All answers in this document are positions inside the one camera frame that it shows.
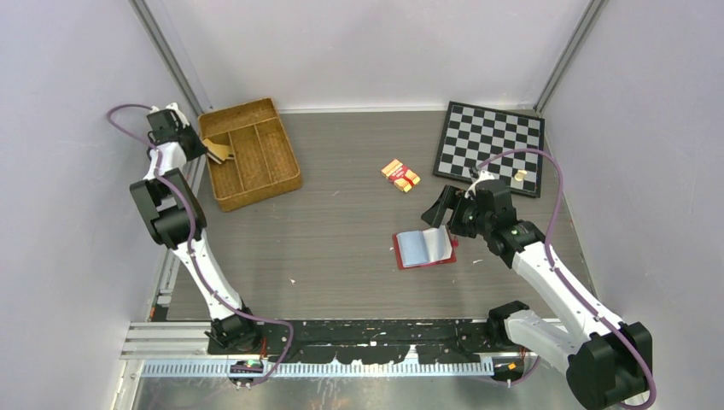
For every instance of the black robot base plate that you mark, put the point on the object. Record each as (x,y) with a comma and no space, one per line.
(377,342)

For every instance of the red and gold card box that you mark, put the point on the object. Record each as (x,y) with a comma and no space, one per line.
(400,175)

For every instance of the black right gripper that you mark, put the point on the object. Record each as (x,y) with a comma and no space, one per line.
(453,198)

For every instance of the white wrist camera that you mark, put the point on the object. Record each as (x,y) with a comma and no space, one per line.
(169,116)
(483,175)

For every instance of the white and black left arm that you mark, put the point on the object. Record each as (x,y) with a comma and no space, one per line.
(175,220)

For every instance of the red leather card holder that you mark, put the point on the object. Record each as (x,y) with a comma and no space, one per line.
(431,247)

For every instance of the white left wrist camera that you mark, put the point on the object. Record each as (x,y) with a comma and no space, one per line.
(169,116)

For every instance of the black and white chessboard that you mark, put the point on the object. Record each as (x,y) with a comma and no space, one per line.
(471,134)

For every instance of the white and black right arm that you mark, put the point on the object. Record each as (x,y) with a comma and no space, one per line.
(605,360)

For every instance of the small wooden chess piece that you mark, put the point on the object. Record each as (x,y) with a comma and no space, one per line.
(520,175)

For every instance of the aluminium frame rail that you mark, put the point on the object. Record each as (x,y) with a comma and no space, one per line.
(169,271)

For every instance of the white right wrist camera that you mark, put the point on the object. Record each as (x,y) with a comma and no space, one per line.
(483,175)

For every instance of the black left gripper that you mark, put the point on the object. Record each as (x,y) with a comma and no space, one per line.
(199,149)

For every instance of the woven wicker divided tray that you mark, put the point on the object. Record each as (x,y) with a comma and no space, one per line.
(262,163)

